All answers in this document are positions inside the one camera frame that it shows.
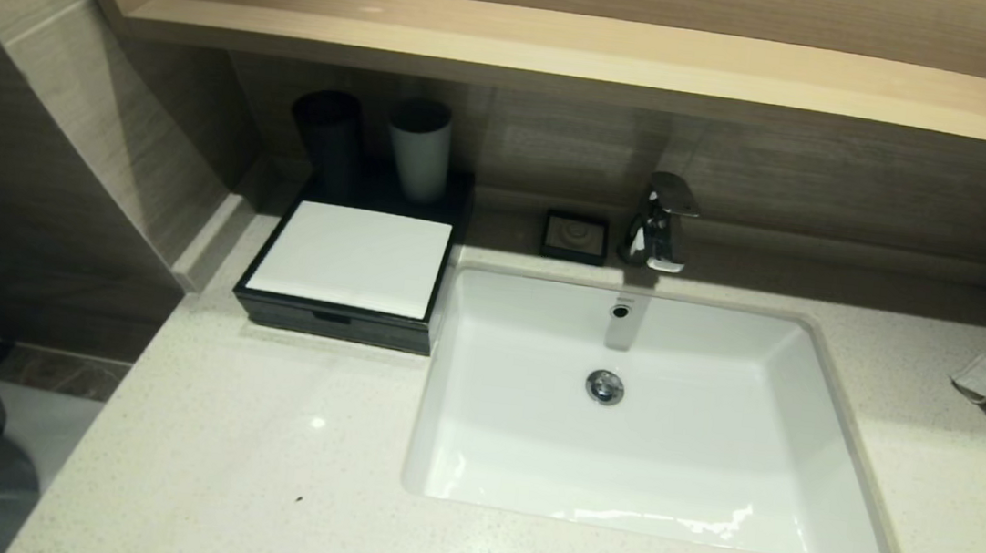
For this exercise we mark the black soap dish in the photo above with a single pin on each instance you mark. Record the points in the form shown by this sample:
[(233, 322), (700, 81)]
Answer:
[(574, 235)]

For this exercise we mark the black cup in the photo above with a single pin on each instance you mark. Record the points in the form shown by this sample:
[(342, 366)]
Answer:
[(329, 140)]

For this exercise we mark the black amenity box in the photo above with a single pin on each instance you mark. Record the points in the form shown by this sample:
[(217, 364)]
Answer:
[(458, 218)]

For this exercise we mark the chrome drain stopper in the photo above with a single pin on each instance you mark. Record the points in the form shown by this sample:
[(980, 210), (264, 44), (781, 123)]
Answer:
[(605, 387)]

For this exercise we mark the wooden wall shelf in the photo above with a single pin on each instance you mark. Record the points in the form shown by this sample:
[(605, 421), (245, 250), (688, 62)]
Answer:
[(663, 52)]

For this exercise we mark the chrome faucet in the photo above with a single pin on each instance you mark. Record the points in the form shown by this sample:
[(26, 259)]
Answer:
[(658, 230)]

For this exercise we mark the white sink basin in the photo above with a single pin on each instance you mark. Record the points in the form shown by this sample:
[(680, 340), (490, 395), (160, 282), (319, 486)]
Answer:
[(666, 460)]

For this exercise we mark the grey plastic cup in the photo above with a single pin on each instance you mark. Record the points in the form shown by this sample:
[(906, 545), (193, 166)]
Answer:
[(418, 159)]

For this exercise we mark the black tray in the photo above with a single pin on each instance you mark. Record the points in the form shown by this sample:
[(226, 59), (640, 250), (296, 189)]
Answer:
[(332, 324)]

